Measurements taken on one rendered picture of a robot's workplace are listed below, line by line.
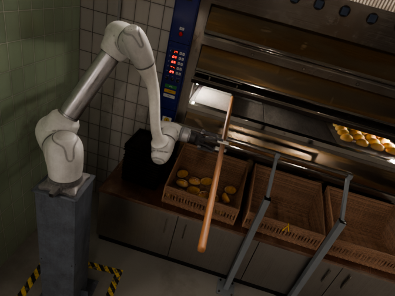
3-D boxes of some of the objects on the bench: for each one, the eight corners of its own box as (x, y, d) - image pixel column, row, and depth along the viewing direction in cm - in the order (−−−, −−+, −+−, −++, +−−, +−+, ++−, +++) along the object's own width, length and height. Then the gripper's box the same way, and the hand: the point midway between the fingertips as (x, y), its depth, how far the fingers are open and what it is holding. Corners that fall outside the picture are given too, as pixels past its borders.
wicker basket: (311, 208, 244) (326, 184, 230) (376, 228, 241) (395, 204, 228) (323, 254, 201) (342, 226, 188) (402, 278, 199) (427, 252, 186)
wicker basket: (178, 167, 250) (184, 140, 236) (240, 187, 246) (250, 161, 232) (159, 201, 208) (166, 171, 194) (234, 226, 204) (245, 198, 190)
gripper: (194, 121, 171) (231, 131, 170) (187, 145, 180) (224, 156, 179) (191, 125, 165) (231, 137, 164) (185, 151, 173) (223, 162, 172)
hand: (222, 145), depth 171 cm, fingers open, 4 cm apart
